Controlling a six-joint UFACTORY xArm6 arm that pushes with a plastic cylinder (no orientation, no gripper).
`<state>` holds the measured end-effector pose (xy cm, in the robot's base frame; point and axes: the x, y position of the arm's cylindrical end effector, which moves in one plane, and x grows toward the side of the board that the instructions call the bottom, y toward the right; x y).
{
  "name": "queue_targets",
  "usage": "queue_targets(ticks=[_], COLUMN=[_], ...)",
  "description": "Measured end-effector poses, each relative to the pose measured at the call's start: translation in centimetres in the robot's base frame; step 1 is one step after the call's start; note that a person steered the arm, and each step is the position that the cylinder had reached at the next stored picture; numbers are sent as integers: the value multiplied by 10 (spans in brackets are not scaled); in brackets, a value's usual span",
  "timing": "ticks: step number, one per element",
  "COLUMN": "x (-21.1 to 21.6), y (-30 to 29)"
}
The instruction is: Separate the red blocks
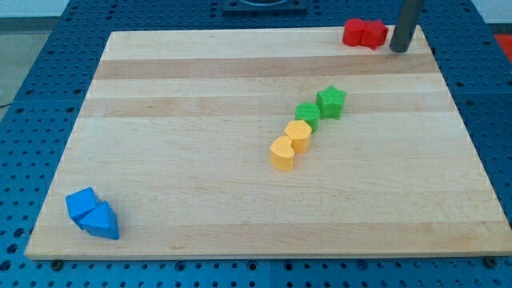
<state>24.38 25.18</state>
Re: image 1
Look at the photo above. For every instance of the light wooden board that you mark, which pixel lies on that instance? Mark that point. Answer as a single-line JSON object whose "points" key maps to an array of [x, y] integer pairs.
{"points": [[175, 135]]}

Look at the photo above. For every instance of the yellow heart block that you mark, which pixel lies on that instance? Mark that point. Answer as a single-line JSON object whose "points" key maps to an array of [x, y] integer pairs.
{"points": [[282, 153]]}

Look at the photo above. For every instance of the yellow hexagon block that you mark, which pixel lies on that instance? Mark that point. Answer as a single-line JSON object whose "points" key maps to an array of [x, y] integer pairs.
{"points": [[300, 133]]}

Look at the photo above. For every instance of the green round block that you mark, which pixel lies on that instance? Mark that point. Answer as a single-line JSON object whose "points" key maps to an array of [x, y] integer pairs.
{"points": [[308, 112]]}

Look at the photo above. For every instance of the green star block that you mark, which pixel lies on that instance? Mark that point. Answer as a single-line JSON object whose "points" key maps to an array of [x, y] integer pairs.
{"points": [[330, 102]]}

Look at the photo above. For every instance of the red round block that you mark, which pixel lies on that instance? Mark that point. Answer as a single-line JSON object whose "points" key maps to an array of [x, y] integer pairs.
{"points": [[352, 33]]}

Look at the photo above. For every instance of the red star block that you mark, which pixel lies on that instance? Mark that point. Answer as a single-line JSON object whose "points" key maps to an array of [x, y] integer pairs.
{"points": [[374, 34]]}

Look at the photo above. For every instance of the blue triangle block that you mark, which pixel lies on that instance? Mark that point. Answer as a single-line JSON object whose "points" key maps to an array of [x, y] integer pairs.
{"points": [[101, 222]]}

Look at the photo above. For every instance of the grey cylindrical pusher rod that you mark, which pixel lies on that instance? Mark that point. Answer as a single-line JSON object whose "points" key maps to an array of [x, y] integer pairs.
{"points": [[406, 24]]}

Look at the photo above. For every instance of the blue cube block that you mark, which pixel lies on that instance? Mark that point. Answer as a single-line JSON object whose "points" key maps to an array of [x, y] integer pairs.
{"points": [[80, 203]]}

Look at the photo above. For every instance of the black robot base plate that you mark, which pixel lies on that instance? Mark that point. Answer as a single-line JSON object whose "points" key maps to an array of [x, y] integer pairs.
{"points": [[264, 6]]}

